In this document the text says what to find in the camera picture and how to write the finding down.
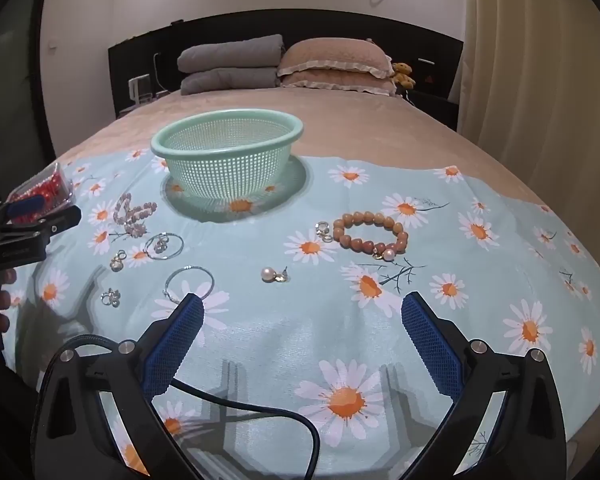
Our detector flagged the orange wooden bead bracelet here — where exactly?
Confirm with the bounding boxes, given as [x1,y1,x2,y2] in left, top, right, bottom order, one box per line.
[332,211,410,262]

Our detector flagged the grey folded blankets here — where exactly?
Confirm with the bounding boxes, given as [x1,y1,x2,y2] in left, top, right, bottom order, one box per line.
[176,34,286,73]

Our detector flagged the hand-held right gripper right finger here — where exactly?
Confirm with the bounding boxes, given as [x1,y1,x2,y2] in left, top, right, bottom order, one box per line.
[401,291,567,480]

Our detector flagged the cream curtain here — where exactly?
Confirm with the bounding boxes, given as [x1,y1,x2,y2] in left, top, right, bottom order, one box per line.
[455,0,600,281]

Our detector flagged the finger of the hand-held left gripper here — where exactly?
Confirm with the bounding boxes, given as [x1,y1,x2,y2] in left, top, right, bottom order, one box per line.
[9,206,82,241]
[0,196,45,234]

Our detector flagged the black cable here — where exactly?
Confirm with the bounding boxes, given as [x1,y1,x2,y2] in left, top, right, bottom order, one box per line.
[60,334,322,480]

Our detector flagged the grey pillow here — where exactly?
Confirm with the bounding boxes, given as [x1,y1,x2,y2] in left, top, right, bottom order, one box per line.
[180,66,283,95]

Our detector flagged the pink frilled pillow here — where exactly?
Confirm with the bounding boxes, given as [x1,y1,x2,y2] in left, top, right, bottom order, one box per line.
[279,70,398,96]
[277,37,395,80]

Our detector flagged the floral daisy cloth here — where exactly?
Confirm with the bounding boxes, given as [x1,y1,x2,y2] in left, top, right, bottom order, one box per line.
[5,149,600,480]

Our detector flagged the large silver hoop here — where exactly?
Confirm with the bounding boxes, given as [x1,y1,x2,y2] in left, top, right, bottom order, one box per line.
[164,266,215,306]
[144,232,185,261]

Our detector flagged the pink bead bracelet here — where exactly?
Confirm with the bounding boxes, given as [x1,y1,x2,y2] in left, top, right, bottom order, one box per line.
[112,192,158,237]

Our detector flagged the dark nightstand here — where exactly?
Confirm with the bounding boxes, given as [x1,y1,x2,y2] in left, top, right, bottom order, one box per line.
[410,87,461,131]

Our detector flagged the dark glass door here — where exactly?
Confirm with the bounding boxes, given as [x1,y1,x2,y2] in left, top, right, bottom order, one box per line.
[0,0,56,201]

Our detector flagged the white bedside device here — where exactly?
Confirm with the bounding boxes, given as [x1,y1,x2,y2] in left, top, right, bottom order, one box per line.
[129,75,153,106]

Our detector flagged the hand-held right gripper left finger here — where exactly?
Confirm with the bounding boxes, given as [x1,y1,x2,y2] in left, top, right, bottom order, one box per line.
[32,292,206,480]

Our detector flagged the clear box of strawberries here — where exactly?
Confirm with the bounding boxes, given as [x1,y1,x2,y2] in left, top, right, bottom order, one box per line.
[7,162,76,223]

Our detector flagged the green plastic mesh basket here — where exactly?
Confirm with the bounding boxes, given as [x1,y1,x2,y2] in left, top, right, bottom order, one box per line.
[150,108,305,200]

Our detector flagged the yellow teddy bear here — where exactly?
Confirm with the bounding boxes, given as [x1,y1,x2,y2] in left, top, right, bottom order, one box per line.
[391,61,416,88]

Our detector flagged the black headboard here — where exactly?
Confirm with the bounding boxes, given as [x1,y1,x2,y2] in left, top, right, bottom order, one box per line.
[107,8,465,121]

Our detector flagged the beige bed blanket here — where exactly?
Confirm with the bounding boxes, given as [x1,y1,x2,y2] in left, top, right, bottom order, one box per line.
[55,85,571,211]

